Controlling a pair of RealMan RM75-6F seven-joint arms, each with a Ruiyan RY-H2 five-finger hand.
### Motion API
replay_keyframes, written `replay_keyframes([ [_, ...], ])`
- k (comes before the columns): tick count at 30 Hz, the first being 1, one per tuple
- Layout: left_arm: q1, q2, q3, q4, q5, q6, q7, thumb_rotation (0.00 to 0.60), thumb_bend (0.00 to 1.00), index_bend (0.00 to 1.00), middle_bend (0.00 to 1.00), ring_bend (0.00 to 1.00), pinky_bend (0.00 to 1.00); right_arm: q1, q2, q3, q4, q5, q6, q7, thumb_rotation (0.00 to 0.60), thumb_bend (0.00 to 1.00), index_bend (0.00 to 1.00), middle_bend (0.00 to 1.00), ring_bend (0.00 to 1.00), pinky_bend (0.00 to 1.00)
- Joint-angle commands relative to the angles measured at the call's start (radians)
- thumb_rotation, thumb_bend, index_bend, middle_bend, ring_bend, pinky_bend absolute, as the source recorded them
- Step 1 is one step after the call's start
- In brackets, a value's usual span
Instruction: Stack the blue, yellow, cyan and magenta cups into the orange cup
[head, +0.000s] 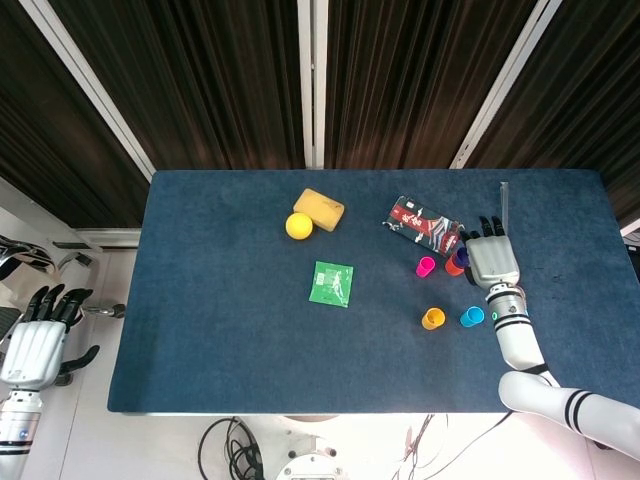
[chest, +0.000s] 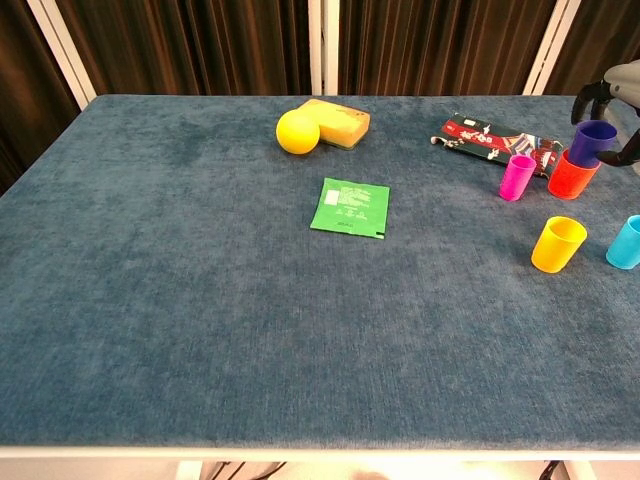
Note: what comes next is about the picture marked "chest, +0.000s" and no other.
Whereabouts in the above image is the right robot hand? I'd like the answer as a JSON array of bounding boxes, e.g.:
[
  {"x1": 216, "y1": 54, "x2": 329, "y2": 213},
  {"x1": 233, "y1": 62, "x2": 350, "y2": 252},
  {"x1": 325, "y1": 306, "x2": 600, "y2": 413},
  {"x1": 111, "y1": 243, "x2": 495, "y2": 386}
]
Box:
[{"x1": 571, "y1": 60, "x2": 640, "y2": 169}]

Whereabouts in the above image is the purple plastic cup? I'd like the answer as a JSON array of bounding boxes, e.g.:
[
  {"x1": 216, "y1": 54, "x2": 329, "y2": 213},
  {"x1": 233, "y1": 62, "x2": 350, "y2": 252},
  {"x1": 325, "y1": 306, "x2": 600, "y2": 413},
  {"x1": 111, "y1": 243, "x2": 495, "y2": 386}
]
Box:
[{"x1": 569, "y1": 119, "x2": 618, "y2": 170}]

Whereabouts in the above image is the pink plastic cup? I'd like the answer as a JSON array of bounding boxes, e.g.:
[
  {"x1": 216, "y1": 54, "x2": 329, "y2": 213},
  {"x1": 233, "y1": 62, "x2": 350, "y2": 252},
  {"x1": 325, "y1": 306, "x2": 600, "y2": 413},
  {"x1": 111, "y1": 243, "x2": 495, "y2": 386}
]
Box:
[{"x1": 498, "y1": 153, "x2": 538, "y2": 202}]

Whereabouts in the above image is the cyan plastic cup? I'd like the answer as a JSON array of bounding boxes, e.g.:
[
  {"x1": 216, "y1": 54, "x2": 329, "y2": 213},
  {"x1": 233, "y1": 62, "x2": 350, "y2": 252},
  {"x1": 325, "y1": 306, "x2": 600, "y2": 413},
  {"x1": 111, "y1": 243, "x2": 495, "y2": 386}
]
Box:
[{"x1": 605, "y1": 214, "x2": 640, "y2": 272}]

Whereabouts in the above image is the yellow plastic cup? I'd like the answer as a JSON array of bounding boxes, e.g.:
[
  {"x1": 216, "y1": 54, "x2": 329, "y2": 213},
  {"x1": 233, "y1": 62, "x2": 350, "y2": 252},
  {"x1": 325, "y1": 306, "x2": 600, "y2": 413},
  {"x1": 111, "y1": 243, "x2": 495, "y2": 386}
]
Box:
[{"x1": 530, "y1": 215, "x2": 589, "y2": 274}]

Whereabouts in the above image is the dark brown curtain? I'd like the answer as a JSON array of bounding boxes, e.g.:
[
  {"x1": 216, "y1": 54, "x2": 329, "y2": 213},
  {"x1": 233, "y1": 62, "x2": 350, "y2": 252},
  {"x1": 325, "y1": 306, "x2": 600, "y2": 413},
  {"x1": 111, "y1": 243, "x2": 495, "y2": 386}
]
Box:
[
  {"x1": 0, "y1": 0, "x2": 82, "y2": 197},
  {"x1": 53, "y1": 0, "x2": 312, "y2": 98},
  {"x1": 543, "y1": 0, "x2": 640, "y2": 98},
  {"x1": 337, "y1": 0, "x2": 558, "y2": 98}
]

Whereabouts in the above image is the orange plastic cup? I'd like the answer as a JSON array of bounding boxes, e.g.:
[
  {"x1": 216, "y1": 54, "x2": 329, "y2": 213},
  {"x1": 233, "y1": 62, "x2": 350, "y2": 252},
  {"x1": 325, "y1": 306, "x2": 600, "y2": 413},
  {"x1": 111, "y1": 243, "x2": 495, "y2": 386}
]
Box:
[{"x1": 547, "y1": 148, "x2": 601, "y2": 201}]

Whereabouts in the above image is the dark red printed packet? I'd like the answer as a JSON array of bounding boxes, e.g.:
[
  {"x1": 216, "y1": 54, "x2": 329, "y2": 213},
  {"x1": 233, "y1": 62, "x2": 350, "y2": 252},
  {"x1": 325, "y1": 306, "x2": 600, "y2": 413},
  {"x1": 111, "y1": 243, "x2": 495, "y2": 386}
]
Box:
[{"x1": 429, "y1": 112, "x2": 569, "y2": 179}]

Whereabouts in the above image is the yellow sponge block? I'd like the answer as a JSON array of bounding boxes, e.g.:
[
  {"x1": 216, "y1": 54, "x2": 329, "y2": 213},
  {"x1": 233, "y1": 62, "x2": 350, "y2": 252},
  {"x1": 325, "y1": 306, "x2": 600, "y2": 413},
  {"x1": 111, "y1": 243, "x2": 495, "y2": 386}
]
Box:
[{"x1": 298, "y1": 98, "x2": 372, "y2": 150}]

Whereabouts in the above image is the green sachet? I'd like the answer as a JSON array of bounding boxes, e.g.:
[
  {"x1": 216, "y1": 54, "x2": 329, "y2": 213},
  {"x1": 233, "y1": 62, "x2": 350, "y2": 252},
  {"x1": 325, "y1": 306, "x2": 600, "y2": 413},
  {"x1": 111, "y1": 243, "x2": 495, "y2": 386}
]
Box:
[{"x1": 309, "y1": 177, "x2": 392, "y2": 241}]

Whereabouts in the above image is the yellow ball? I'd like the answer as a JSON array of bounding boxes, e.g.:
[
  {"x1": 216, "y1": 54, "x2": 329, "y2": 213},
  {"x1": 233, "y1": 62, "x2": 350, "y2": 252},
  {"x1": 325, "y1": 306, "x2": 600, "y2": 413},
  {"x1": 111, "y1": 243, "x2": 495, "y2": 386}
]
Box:
[{"x1": 275, "y1": 108, "x2": 320, "y2": 155}]

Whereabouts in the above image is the blue velvet tablecloth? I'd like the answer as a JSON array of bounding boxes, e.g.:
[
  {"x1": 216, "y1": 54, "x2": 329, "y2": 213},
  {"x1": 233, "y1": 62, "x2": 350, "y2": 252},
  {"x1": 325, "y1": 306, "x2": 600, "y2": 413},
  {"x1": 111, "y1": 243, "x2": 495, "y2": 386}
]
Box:
[{"x1": 0, "y1": 93, "x2": 640, "y2": 451}]

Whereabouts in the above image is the white frame post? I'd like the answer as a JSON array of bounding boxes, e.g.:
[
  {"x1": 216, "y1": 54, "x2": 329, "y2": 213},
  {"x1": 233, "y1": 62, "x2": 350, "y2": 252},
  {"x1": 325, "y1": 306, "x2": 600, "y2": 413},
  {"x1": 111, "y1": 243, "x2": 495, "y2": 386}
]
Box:
[
  {"x1": 521, "y1": 0, "x2": 584, "y2": 97},
  {"x1": 25, "y1": 0, "x2": 99, "y2": 112},
  {"x1": 306, "y1": 0, "x2": 341, "y2": 97}
]

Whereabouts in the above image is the white table frame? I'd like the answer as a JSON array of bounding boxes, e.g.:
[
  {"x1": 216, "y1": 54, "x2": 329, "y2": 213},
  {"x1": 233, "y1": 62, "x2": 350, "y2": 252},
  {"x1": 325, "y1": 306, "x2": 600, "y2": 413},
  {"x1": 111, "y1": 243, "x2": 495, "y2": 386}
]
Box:
[{"x1": 0, "y1": 443, "x2": 640, "y2": 480}]

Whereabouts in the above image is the black cable bundle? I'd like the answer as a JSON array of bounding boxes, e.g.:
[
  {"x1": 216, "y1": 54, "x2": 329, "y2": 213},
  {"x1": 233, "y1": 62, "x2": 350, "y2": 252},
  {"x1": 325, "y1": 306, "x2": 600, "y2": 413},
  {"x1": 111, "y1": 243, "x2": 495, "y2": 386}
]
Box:
[{"x1": 213, "y1": 460, "x2": 287, "y2": 480}]

